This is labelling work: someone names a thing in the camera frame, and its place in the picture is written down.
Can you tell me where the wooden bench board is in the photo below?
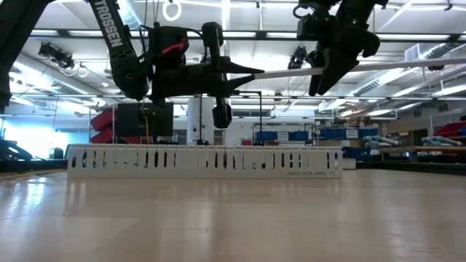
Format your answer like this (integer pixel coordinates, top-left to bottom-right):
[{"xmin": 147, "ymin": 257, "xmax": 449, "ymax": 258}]
[{"xmin": 378, "ymin": 145, "xmax": 466, "ymax": 154}]

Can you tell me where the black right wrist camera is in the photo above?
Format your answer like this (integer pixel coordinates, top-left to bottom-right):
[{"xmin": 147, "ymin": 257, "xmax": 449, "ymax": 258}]
[{"xmin": 296, "ymin": 3, "xmax": 338, "ymax": 41}]

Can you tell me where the long strip light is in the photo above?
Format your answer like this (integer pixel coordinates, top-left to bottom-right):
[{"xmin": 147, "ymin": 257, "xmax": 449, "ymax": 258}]
[
  {"xmin": 67, "ymin": 30, "xmax": 258, "ymax": 39},
  {"xmin": 265, "ymin": 31, "xmax": 452, "ymax": 41}
]

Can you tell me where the black monitor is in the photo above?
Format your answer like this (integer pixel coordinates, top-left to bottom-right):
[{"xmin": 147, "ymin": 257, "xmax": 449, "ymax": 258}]
[{"xmin": 116, "ymin": 102, "xmax": 175, "ymax": 138}]

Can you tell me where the white hanging ring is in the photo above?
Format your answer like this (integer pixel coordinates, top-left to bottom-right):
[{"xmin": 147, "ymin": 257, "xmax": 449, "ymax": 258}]
[{"xmin": 162, "ymin": 0, "xmax": 183, "ymax": 23}]

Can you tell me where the white slotted cable duct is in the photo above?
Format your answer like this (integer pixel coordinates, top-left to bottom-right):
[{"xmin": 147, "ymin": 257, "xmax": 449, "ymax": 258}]
[{"xmin": 67, "ymin": 143, "xmax": 344, "ymax": 180}]

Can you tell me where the black mounted camera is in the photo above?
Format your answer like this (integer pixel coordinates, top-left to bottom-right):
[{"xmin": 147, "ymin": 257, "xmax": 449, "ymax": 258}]
[
  {"xmin": 38, "ymin": 42, "xmax": 76, "ymax": 70},
  {"xmin": 287, "ymin": 46, "xmax": 309, "ymax": 71}
]

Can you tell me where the black right camera cable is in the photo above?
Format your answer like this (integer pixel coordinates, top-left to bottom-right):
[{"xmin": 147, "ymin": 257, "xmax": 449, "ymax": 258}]
[{"xmin": 292, "ymin": 0, "xmax": 322, "ymax": 20}]

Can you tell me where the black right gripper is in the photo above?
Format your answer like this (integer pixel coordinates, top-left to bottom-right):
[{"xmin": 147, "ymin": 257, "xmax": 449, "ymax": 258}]
[{"xmin": 307, "ymin": 16, "xmax": 382, "ymax": 98}]

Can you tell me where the white duct cover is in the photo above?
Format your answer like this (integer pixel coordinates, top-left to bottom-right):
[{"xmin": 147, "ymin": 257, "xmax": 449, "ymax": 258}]
[{"xmin": 253, "ymin": 57, "xmax": 466, "ymax": 80}]

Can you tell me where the thick black hose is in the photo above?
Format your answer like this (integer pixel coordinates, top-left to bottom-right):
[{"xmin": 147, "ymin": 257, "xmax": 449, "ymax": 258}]
[{"xmin": 0, "ymin": 139, "xmax": 48, "ymax": 172}]

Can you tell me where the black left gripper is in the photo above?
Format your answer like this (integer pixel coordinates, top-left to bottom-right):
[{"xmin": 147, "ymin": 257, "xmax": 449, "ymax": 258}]
[{"xmin": 149, "ymin": 21, "xmax": 266, "ymax": 129}]

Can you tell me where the red storage bin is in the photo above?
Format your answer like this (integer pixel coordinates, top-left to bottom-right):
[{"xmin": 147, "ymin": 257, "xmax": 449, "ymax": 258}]
[
  {"xmin": 90, "ymin": 108, "xmax": 117, "ymax": 132},
  {"xmin": 90, "ymin": 127, "xmax": 114, "ymax": 145}
]

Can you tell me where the large red bin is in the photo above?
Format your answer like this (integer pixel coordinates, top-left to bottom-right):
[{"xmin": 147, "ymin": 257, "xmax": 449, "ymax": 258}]
[{"xmin": 433, "ymin": 122, "xmax": 466, "ymax": 138}]

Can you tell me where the white blue roll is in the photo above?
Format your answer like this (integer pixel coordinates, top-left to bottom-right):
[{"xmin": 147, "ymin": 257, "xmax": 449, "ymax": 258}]
[
  {"xmin": 363, "ymin": 135, "xmax": 400, "ymax": 151},
  {"xmin": 421, "ymin": 135, "xmax": 457, "ymax": 147}
]

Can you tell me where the red strap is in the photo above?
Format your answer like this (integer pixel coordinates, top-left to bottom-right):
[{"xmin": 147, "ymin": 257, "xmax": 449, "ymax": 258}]
[{"xmin": 161, "ymin": 39, "xmax": 190, "ymax": 56}]

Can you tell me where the white air vent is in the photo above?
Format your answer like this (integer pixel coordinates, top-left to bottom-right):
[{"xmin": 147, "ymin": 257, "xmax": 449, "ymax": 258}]
[{"xmin": 404, "ymin": 43, "xmax": 422, "ymax": 65}]

